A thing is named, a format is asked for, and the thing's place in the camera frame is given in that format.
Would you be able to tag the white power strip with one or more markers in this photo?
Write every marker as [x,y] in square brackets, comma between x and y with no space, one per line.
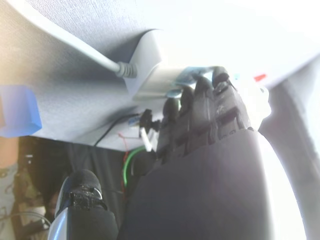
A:
[150,80]

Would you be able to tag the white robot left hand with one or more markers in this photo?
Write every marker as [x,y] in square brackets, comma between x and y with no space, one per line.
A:
[200,195]

